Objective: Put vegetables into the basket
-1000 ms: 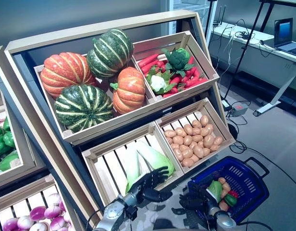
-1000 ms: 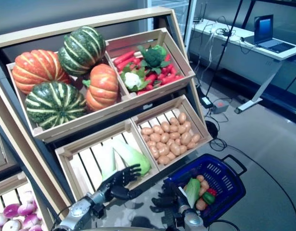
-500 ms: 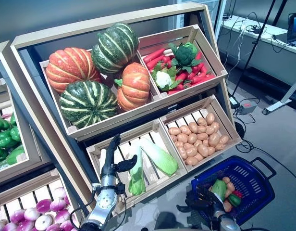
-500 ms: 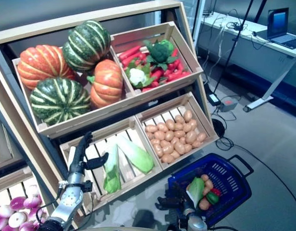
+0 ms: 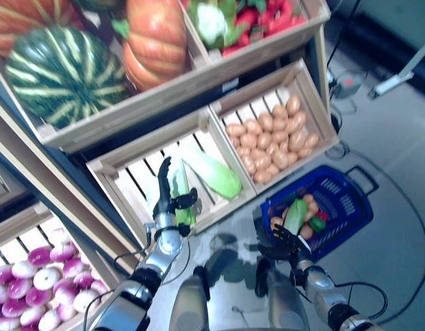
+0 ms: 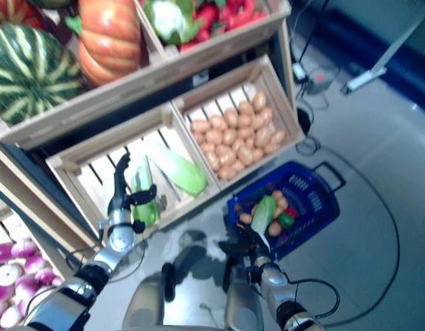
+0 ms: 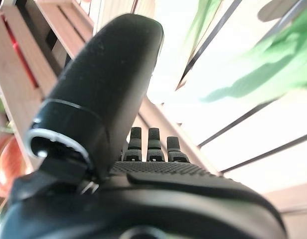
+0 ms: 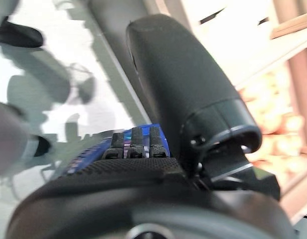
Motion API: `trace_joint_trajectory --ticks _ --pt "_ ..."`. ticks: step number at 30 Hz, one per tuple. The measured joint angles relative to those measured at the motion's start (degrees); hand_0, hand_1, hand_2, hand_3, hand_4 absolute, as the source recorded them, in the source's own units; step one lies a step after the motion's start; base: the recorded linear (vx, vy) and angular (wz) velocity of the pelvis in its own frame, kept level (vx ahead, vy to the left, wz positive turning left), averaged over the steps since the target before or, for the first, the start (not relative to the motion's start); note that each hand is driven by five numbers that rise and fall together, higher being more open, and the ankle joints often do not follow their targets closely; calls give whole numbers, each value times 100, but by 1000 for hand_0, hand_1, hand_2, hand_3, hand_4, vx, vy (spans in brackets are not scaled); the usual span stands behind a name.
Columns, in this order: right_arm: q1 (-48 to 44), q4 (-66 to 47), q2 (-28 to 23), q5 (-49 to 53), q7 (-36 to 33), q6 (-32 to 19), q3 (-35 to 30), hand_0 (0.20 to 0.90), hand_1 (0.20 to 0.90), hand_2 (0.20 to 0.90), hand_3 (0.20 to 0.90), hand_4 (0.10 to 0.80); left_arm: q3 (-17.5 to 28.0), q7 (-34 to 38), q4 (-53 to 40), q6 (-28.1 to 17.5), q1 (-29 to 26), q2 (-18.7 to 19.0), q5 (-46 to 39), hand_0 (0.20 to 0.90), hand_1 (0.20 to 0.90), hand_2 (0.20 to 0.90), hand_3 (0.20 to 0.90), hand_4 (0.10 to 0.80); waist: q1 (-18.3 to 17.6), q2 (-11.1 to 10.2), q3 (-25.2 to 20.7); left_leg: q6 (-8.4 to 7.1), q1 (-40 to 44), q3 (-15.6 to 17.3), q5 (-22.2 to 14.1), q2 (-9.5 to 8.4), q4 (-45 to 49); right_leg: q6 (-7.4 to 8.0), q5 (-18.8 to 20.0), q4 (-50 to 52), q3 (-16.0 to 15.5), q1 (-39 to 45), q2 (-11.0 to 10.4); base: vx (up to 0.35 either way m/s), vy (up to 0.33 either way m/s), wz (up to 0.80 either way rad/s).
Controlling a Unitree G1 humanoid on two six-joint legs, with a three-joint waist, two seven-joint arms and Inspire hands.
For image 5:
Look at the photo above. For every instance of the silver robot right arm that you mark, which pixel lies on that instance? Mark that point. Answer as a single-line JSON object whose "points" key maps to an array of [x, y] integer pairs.
{"points": [[319, 281]]}

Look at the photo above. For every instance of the small green pepper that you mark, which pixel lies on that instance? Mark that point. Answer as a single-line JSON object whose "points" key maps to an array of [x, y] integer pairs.
{"points": [[317, 224]]}

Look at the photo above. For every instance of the blue plastic shopping basket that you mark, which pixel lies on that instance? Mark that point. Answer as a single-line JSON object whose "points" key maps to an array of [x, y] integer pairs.
{"points": [[340, 207]]}

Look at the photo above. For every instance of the orange carrot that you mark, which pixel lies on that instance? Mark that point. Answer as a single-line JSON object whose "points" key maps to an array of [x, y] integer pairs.
{"points": [[276, 222], [310, 203], [306, 231]]}

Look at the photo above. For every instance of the brown potato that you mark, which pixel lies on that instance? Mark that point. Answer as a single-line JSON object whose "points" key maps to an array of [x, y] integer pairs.
{"points": [[292, 158], [235, 130], [293, 104], [298, 119], [279, 112], [248, 163], [297, 139], [279, 159], [262, 176], [248, 140], [266, 121], [273, 169], [257, 154], [305, 152], [279, 137], [272, 149], [244, 151], [279, 125], [312, 140], [262, 162], [254, 127], [264, 140]]}

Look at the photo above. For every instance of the wooden slatted potato crate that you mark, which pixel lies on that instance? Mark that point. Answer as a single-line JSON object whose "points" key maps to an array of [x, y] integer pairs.
{"points": [[316, 103]]}

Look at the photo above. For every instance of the white metal stand leg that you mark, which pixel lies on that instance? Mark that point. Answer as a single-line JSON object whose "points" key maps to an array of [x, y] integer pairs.
{"points": [[402, 74]]}

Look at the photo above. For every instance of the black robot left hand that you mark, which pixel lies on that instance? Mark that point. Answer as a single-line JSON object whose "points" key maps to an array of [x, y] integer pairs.
{"points": [[163, 193]]}

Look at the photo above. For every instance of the dark green squash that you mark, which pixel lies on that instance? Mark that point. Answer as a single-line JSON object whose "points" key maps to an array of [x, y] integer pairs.
{"points": [[98, 3]]}

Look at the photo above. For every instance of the small red pepper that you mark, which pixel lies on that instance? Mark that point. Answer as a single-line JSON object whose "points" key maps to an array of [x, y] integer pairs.
{"points": [[323, 216]]}

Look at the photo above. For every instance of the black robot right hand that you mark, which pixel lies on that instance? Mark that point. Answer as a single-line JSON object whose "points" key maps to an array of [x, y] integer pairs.
{"points": [[292, 243]]}

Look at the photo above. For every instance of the long wooden display crate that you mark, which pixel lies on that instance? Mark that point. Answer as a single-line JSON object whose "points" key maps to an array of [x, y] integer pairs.
{"points": [[185, 93]]}

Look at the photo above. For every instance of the silver robot leg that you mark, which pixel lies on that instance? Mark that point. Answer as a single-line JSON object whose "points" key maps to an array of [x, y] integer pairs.
{"points": [[286, 303], [190, 303]]}

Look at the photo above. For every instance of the wooden slatted cabbage crate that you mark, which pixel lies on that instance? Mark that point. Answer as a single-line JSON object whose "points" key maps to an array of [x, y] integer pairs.
{"points": [[136, 172]]}

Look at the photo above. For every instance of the wooden slatted onion crate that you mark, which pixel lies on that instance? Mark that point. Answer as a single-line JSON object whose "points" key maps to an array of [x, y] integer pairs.
{"points": [[22, 224]]}

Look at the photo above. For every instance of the green striped pumpkin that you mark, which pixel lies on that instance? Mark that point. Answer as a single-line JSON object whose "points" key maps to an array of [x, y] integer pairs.
{"points": [[64, 76]]}

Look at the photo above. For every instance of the black cabinet base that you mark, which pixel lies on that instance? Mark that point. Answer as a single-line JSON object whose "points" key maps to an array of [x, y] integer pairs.
{"points": [[388, 24]]}

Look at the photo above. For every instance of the wooden display shelf frame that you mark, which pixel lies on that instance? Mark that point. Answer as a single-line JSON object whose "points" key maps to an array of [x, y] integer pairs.
{"points": [[43, 165]]}

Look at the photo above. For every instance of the silver robot right leg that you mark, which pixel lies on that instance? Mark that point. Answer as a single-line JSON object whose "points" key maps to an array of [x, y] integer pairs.
{"points": [[286, 303]]}

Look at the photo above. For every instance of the silver robot left leg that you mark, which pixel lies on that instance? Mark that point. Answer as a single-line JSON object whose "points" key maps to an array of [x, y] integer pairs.
{"points": [[190, 303]]}

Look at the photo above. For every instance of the white cauliflower with leaves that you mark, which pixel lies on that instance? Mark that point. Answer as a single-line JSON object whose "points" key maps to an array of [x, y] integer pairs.
{"points": [[210, 20]]}

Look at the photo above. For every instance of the grey box with red button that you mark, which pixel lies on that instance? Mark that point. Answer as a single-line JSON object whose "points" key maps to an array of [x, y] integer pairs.
{"points": [[348, 84]]}

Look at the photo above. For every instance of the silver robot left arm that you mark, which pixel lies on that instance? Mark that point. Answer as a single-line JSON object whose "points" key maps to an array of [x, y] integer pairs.
{"points": [[164, 248]]}

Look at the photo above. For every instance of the tall orange pumpkin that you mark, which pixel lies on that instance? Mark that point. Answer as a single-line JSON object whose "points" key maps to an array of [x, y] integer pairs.
{"points": [[154, 45]]}

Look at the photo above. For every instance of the flat orange pumpkin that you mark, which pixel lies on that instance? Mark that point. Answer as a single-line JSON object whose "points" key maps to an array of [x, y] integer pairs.
{"points": [[22, 20]]}

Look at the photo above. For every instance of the green napa cabbage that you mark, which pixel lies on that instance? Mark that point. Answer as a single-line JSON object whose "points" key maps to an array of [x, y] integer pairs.
{"points": [[216, 172], [297, 215], [179, 188]]}

